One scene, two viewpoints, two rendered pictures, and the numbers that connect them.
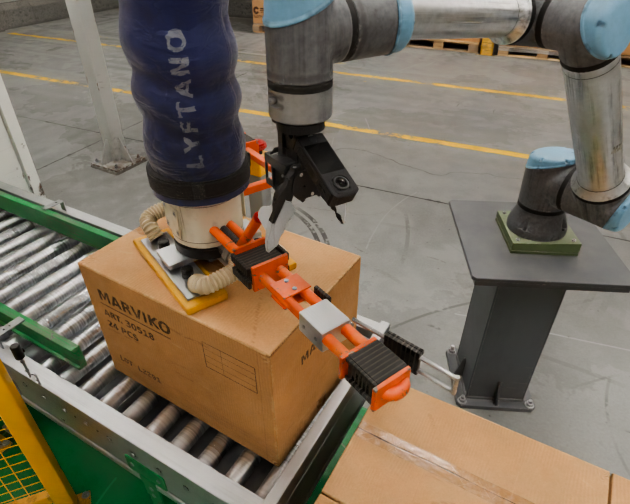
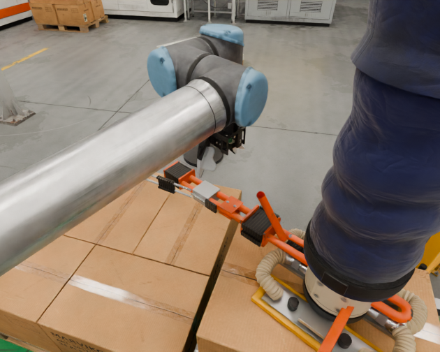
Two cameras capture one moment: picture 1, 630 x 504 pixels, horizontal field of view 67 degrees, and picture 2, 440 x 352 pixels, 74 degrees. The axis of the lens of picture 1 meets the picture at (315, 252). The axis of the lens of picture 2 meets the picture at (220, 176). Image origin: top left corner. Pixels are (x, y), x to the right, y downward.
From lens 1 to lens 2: 1.32 m
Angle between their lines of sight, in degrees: 104
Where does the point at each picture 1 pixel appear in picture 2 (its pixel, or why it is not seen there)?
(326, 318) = (204, 187)
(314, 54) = not seen: hidden behind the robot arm
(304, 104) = not seen: hidden behind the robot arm
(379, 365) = (177, 168)
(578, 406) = not seen: outside the picture
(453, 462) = (134, 307)
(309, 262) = (242, 312)
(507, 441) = (93, 330)
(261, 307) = (259, 253)
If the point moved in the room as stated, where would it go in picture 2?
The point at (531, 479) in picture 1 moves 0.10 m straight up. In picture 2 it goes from (90, 306) to (82, 294)
